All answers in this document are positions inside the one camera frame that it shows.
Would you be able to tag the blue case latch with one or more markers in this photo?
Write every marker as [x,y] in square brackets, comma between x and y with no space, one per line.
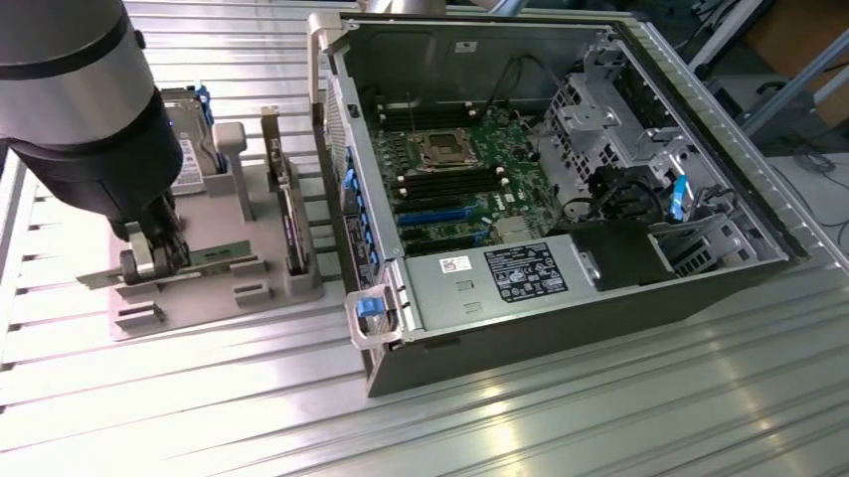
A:
[369,306]

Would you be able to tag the CPU socket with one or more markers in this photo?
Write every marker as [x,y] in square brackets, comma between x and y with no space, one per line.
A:
[441,150]

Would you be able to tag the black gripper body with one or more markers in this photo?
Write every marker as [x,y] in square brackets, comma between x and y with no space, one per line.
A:
[99,179]

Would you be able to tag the silver chipset heatsink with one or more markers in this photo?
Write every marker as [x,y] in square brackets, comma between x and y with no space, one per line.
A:
[512,230]

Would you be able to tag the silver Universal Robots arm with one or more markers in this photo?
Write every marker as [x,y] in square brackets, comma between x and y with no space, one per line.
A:
[66,69]

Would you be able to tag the black RAM slot bank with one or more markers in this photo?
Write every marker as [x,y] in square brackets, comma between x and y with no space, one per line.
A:
[425,116]
[454,181]

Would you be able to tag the metal disk bay cage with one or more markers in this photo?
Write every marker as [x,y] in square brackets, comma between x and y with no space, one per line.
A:
[597,129]

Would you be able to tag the aluminium frame post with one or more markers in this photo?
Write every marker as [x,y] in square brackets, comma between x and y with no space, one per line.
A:
[789,84]

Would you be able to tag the green RAM stick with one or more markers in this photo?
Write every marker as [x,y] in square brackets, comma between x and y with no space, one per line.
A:
[219,253]

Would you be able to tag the grey power supply unit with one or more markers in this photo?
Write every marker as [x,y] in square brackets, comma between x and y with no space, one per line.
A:
[490,283]

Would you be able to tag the blue drive rail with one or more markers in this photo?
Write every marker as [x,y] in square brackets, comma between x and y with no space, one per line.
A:
[680,199]

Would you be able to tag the blue expansion slot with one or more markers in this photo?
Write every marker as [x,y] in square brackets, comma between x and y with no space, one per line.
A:
[438,215]

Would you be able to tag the hard disk with blue rails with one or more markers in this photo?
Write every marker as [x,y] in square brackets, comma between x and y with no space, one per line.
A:
[194,149]

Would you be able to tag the graphics card with metal bracket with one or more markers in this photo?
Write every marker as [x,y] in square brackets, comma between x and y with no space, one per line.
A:
[291,218]

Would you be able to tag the grey parts rack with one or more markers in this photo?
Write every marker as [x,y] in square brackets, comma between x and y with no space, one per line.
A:
[219,298]

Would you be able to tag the open black PC case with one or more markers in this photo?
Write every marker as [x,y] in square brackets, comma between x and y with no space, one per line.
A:
[504,348]

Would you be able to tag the black expansion slot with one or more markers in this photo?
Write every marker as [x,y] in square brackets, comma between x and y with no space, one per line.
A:
[438,242]

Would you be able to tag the green motherboard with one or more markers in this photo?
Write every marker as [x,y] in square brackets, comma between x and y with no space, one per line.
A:
[510,169]

